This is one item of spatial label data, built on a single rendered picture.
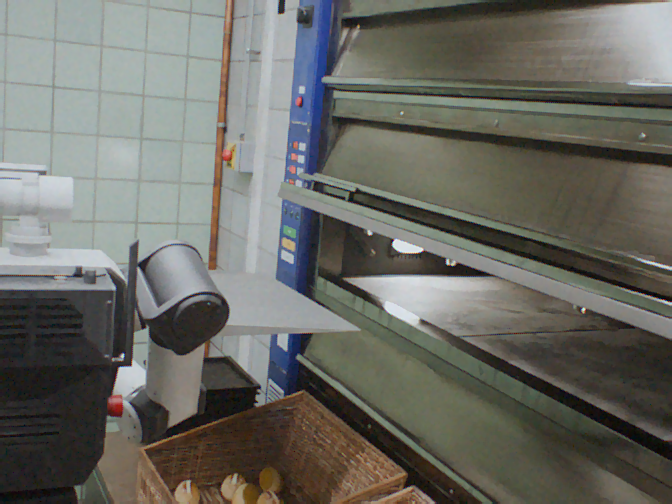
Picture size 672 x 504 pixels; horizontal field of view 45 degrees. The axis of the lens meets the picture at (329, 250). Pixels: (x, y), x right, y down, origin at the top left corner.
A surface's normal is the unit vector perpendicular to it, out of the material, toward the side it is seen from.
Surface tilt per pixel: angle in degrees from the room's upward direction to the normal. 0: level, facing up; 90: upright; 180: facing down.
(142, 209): 90
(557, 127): 90
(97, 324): 90
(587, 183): 70
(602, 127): 90
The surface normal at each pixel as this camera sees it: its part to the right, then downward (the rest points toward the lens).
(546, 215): -0.81, -0.34
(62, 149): 0.44, 0.19
